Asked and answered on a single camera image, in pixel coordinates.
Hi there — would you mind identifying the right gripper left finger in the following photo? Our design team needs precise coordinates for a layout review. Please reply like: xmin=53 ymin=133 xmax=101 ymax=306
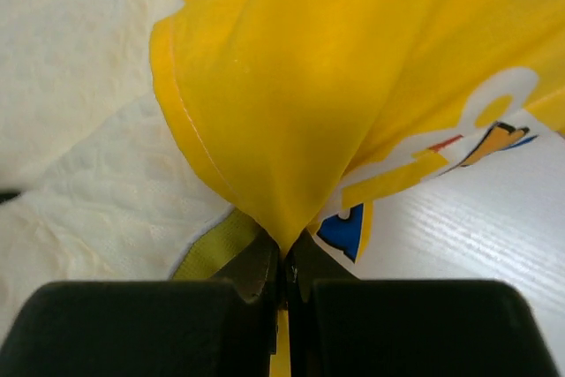
xmin=1 ymin=234 xmax=279 ymax=376

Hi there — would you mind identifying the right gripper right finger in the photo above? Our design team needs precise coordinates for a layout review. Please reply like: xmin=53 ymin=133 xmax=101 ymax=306
xmin=285 ymin=233 xmax=559 ymax=376

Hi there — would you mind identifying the cream pillow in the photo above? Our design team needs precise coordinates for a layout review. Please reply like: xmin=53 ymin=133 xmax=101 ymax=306
xmin=1 ymin=0 xmax=258 ymax=331

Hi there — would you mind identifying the yellow pillowcase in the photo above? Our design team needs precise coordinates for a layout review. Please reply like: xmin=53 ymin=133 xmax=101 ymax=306
xmin=148 ymin=0 xmax=565 ymax=377

